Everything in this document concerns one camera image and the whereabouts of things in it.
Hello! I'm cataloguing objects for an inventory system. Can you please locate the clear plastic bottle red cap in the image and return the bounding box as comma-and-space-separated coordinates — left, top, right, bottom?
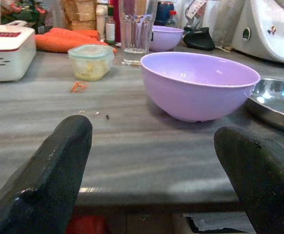
165, 10, 178, 28

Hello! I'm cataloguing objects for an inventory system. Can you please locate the brown bread package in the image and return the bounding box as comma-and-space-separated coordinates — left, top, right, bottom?
60, 0, 98, 31

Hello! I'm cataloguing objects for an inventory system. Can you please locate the white spice jar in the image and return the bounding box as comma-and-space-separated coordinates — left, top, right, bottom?
96, 3, 108, 41

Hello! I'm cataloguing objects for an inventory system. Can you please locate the clear lidded food container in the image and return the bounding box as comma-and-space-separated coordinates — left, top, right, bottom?
67, 44, 115, 81

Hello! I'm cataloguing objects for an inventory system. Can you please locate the orange carrot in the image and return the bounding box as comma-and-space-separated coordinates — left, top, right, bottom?
35, 27, 118, 54

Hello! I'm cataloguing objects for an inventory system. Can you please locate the large purple plastic bowl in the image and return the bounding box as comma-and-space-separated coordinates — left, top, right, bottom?
140, 51, 261, 123

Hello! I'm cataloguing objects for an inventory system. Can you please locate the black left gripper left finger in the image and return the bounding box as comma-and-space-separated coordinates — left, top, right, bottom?
0, 115, 93, 234

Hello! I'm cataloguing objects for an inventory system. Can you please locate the black curved plastic object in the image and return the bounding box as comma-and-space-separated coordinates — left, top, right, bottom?
183, 27, 216, 52

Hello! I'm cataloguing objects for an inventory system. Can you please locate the red object under table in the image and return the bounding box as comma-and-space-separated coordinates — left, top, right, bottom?
65, 215, 106, 234

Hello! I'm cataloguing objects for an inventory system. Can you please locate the white box with red stripe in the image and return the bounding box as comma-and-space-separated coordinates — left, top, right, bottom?
0, 20, 37, 83

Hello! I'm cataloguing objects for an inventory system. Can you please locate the small purple plastic bowl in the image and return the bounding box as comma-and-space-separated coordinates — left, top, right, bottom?
148, 25, 184, 52

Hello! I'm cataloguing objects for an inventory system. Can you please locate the dark blue jar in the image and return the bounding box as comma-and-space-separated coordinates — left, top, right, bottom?
154, 1, 175, 26

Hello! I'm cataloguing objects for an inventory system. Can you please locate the stainless steel plate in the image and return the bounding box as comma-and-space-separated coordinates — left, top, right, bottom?
244, 78, 284, 135

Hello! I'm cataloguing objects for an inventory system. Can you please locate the small glass sauce bottle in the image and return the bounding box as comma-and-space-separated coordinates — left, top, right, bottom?
104, 4, 116, 46

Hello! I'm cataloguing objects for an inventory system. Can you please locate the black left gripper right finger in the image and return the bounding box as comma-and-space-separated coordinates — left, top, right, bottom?
214, 125, 284, 234

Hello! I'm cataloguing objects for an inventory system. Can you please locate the white kitchen machine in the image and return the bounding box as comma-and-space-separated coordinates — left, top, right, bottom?
231, 0, 284, 65

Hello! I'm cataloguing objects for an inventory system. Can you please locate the grey cardboard box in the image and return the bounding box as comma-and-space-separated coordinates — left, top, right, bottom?
182, 212, 256, 234

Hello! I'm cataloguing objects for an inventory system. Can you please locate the clear drinking glass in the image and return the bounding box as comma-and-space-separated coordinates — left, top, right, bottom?
119, 0, 159, 66

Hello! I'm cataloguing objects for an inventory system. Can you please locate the green vegetable package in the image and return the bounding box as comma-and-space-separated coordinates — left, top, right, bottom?
0, 0, 54, 34

